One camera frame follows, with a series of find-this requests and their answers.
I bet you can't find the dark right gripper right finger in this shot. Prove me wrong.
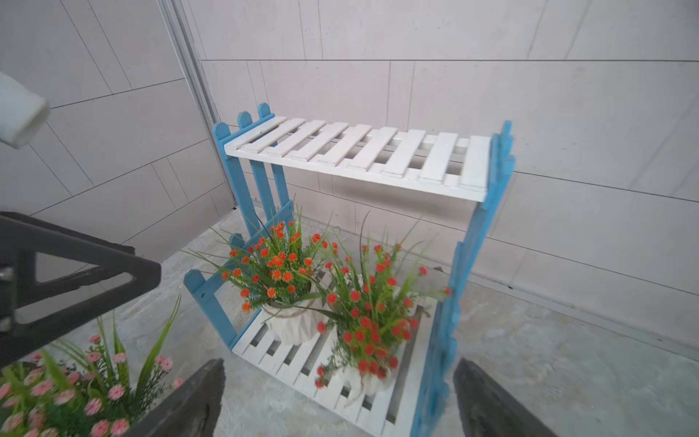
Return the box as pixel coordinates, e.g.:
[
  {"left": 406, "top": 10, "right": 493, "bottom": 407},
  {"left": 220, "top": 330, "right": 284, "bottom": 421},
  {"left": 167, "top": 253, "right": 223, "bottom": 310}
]
[{"left": 453, "top": 359, "right": 556, "bottom": 437}]

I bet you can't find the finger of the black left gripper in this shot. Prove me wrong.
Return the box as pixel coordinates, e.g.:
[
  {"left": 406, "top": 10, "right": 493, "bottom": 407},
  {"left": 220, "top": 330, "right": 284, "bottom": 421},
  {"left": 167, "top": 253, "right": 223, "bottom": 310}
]
[{"left": 1, "top": 211, "right": 161, "bottom": 367}]

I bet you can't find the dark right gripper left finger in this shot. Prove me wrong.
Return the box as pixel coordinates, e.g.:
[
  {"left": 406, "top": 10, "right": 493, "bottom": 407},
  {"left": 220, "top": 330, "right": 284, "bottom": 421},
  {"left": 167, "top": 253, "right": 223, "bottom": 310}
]
[{"left": 125, "top": 359, "right": 226, "bottom": 437}]

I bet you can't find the red flower pot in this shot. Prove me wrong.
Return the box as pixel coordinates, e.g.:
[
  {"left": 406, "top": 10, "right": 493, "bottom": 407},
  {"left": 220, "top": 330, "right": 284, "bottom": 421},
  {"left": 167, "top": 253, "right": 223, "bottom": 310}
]
[
  {"left": 314, "top": 235, "right": 453, "bottom": 399},
  {"left": 185, "top": 209, "right": 326, "bottom": 346}
]

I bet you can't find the blue white wooden rack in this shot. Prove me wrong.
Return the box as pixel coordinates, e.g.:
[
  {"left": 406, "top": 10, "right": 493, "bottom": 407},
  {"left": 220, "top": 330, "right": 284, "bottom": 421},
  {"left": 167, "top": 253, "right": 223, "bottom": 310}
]
[{"left": 184, "top": 104, "right": 515, "bottom": 436}]

